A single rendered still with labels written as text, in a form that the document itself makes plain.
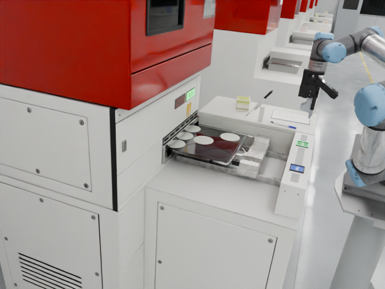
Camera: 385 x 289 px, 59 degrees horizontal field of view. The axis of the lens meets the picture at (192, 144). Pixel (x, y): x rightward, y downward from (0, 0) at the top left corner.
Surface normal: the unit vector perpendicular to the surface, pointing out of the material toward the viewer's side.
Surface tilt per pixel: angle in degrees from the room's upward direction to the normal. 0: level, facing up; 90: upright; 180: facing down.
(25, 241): 90
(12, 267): 90
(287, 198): 90
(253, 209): 0
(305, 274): 0
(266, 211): 0
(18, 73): 90
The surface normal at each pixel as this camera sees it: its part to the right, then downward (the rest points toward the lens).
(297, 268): 0.07, -0.90
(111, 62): -0.36, 0.37
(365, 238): -0.56, 0.32
